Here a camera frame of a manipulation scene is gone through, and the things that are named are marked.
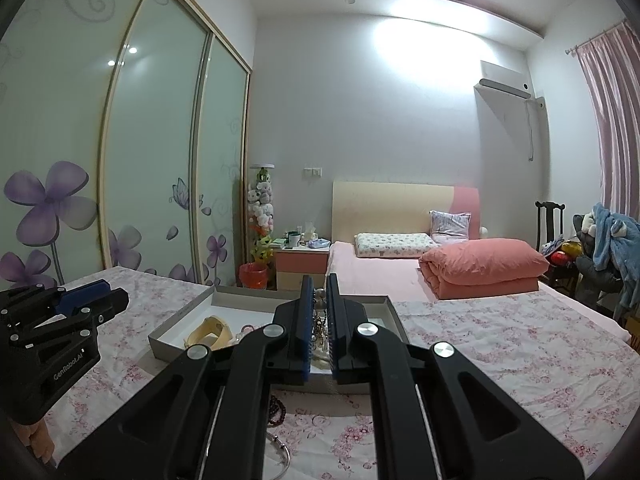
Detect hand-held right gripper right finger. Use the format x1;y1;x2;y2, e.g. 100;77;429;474
325;274;586;480

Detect yellow wristwatch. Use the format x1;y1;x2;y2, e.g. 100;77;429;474
182;315;236;351

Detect lilac pillow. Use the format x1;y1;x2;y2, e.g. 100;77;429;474
429;210;472;242

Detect blue fleece garment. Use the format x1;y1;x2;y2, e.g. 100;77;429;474
590;202;640;311

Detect pink curtain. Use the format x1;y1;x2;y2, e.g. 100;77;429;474
575;22;640;216

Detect wardrobe door with butterfly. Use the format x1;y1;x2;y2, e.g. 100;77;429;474
100;0;212;287

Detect white air conditioner pipe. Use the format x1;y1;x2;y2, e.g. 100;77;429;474
522;97;546;163

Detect folded pink quilt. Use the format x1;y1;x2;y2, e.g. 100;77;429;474
418;240;551;301

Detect red and yellow toys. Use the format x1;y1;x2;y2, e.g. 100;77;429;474
542;240;583;268

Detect white air conditioner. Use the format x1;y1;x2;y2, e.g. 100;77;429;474
477;60;533;100

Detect white printed pillow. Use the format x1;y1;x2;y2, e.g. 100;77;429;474
354;232;440;259

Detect cream and pink headboard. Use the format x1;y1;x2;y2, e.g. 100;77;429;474
332;181;482;243

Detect clear tube of plush toys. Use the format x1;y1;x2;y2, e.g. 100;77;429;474
247;163;276;267

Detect person's left hand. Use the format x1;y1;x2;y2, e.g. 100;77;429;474
15;422;53;461

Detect wardrobe door with large flowers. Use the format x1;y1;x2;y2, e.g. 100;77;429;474
0;0;162;292

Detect silver bangle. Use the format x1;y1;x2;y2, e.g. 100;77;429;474
265;430;293;480

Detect dark wooden chair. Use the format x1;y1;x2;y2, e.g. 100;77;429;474
535;201;566;256

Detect dark grey chair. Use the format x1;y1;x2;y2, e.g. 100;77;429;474
572;212;626;311

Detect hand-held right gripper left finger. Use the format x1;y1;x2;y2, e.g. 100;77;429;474
57;275;316;480

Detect grey cardboard tray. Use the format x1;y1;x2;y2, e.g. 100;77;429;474
148;284;411;367

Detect curtain rod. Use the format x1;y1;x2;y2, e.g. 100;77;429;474
565;19;629;56

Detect pink floral tablecloth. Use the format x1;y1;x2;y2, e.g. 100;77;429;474
45;266;640;480

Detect pink and cream nightstand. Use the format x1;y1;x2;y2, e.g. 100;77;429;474
274;245;331;291

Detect white pearl necklace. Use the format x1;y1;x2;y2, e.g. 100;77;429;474
310;287;335;372

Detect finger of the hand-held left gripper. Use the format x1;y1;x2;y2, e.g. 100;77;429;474
7;287;130;348
0;280;112;318

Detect dark bead bracelet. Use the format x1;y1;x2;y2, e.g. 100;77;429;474
267;394;290;428

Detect red plastic bin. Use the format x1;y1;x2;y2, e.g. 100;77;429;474
239;262;270;291

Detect floral glass wardrobe door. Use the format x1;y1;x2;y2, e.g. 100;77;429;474
195;35;252;287

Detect bed with pink sheet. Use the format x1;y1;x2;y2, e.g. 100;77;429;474
325;240;631;346

